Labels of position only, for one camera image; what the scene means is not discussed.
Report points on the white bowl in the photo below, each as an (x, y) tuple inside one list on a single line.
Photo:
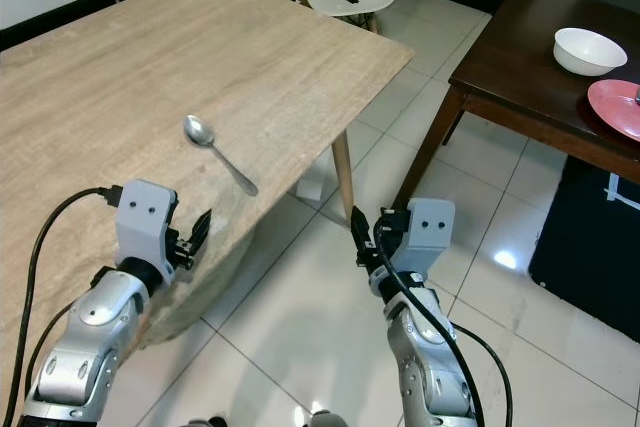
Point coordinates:
[(588, 50)]

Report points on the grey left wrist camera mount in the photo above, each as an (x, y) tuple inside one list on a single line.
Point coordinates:
[(145, 217)]

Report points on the dark brown wooden table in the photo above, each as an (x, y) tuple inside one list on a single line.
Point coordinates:
[(510, 67)]

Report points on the grey robot left foot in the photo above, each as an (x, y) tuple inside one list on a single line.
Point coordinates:
[(202, 423)]

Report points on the grey robot foot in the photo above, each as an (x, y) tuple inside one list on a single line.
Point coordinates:
[(328, 419), (202, 423)]

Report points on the black floor mat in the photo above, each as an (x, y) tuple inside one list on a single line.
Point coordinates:
[(585, 237)]

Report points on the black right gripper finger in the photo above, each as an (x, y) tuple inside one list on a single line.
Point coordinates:
[(361, 229), (390, 223)]

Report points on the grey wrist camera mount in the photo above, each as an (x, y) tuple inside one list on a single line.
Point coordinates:
[(428, 227), (145, 217)]

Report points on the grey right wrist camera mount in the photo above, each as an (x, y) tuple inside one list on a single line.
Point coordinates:
[(428, 227)]

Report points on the silver metal spoon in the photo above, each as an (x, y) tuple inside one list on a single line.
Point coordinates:
[(222, 155)]

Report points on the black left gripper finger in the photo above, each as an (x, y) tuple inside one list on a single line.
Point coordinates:
[(204, 225), (189, 233)]

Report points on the light wooden table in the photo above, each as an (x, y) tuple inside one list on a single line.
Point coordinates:
[(240, 57)]

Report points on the grey robot right foot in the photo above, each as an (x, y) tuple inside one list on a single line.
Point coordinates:
[(328, 419)]

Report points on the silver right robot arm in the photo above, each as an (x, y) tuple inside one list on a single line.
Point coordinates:
[(425, 347)]

